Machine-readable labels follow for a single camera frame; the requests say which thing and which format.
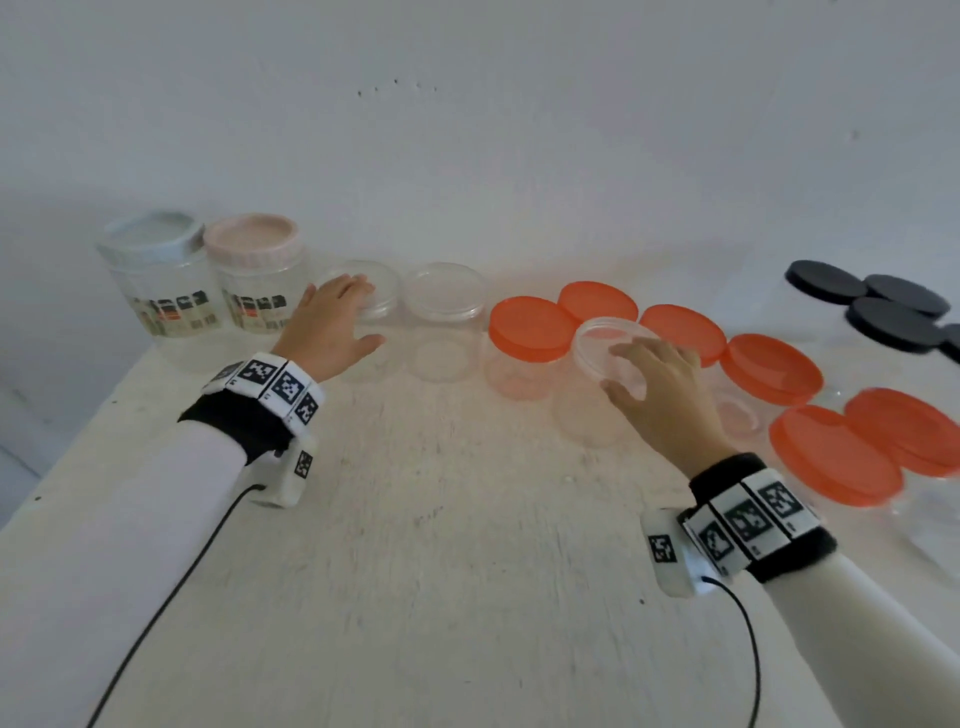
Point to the black left wristband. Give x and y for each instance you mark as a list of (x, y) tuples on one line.
[(240, 424)]

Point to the left wrist marker band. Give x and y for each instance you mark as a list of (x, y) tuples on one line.
[(285, 386)]

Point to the clear jar with blue lid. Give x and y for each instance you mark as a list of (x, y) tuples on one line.
[(154, 285)]

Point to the person's right hand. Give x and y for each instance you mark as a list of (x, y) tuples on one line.
[(675, 405)]

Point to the black right wristband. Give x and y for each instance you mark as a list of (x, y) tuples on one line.
[(795, 559)]

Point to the wrist marker band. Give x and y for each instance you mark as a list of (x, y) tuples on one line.
[(285, 386), (746, 517)]

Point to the black wristband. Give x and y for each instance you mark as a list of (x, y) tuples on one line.
[(240, 424), (795, 559)]

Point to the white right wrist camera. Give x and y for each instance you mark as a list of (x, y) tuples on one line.
[(667, 555)]

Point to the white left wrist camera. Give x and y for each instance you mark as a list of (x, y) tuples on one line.
[(289, 480)]

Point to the person's right thumb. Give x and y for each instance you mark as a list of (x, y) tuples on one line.
[(624, 396)]

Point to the person's right forearm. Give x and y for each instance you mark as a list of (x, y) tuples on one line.
[(862, 645)]

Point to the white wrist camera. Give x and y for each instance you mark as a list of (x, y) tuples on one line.
[(667, 555), (289, 480)]

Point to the row of orange-lid jars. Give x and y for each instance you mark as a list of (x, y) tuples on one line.
[(532, 330)]

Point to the person's left thumb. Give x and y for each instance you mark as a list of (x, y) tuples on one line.
[(361, 349)]

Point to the right wrist marker band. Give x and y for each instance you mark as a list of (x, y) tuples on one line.
[(746, 517)]

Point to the person's left forearm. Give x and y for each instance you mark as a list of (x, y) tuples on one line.
[(97, 555)]

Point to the person's left hand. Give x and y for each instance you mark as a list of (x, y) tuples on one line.
[(322, 330)]

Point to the clear jar with pink lid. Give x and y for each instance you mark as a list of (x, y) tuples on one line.
[(259, 285)]

